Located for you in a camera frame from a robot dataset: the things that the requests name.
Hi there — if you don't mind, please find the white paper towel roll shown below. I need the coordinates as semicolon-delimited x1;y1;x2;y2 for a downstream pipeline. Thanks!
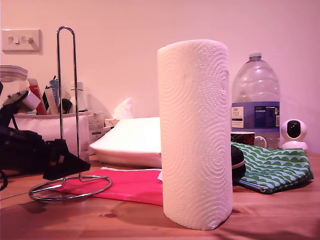
157;38;235;231

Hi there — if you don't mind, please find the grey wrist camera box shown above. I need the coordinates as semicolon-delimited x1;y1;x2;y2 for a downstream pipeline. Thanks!
6;89;41;112

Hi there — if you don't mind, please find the metal wire towel stand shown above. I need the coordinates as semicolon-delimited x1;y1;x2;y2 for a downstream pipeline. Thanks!
28;25;113;202

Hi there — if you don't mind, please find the green wave pattern pouch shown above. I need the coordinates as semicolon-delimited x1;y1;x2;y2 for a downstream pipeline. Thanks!
231;141;315;195

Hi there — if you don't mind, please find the small white round camera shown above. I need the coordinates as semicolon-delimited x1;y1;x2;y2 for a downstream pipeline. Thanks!
279;119;309;151

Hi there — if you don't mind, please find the black and white carton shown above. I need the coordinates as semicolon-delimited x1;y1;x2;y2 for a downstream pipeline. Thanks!
41;84;60;115

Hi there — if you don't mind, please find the large clear water bottle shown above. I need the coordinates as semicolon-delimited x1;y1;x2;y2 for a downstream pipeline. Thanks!
231;51;281;150

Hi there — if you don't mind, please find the black zip pouch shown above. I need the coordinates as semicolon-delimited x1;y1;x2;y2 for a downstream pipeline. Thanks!
229;144;247;186

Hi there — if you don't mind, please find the clear jar with lid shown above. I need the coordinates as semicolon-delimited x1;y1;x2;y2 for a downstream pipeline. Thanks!
0;64;29;84

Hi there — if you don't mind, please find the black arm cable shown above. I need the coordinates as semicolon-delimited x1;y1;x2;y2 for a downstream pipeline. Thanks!
0;168;10;192

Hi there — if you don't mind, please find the dark patterned mug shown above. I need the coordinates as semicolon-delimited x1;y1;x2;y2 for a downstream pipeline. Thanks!
230;131;268;149

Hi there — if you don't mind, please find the patterned tissue box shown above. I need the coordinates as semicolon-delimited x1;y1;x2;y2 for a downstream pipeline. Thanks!
104;97;136;129

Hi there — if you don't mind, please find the white fabric storage bin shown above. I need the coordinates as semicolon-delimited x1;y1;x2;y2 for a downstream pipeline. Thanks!
9;109;92;161

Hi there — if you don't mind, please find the white bottle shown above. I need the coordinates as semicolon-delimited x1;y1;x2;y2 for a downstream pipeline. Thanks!
69;81;87;112

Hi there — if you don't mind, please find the white folded paper bag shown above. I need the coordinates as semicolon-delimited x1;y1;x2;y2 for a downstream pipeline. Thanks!
88;116;163;169

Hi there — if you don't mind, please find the white wall light switch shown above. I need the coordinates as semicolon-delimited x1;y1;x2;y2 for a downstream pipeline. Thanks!
1;29;43;55

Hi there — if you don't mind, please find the red and white box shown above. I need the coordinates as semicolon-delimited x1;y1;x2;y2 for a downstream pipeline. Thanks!
27;78;48;115

